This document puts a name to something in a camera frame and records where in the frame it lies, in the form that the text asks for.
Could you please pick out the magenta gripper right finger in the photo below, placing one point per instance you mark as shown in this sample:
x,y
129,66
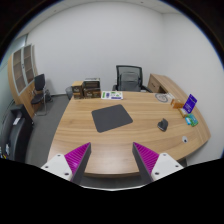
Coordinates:
x,y
153,166

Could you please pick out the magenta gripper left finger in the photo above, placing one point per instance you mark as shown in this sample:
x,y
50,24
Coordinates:
x,y
70,166

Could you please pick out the black computer mouse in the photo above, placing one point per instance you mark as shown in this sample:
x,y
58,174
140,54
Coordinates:
x,y
163,125

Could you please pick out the dark grey mouse pad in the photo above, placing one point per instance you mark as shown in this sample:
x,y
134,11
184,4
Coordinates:
x,y
111,117

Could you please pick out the wooden office desk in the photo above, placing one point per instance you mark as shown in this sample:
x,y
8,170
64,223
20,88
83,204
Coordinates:
x,y
111,151

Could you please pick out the green blue packet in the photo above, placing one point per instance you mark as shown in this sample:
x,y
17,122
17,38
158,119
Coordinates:
x,y
191,119

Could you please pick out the black leather chair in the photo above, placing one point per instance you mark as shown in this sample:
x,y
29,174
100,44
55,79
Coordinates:
x,y
15,134

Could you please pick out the orange box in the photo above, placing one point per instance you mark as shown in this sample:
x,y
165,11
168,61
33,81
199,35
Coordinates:
x,y
176,103

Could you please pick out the round patterned coaster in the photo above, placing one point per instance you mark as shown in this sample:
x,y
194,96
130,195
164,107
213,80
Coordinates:
x,y
161,97

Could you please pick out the purple standing card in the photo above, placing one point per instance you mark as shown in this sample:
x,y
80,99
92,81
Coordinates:
x,y
190,103

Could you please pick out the black visitor chair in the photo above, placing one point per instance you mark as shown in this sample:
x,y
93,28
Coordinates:
x,y
40,93

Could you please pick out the wooden side credenza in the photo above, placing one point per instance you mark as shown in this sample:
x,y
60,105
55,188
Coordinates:
x,y
163,84

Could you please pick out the white green leaflet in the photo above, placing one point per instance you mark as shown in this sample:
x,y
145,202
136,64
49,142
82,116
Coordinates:
x,y
112,95

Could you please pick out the dark stacked boxes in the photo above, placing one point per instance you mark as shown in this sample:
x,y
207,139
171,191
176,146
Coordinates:
x,y
91,88

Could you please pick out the black mesh office chair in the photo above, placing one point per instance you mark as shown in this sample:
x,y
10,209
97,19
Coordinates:
x,y
129,78

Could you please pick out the wooden bookshelf cabinet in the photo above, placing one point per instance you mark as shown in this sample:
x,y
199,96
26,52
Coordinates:
x,y
21,73

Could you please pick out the white cable grommet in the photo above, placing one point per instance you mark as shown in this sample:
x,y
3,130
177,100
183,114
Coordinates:
x,y
184,139

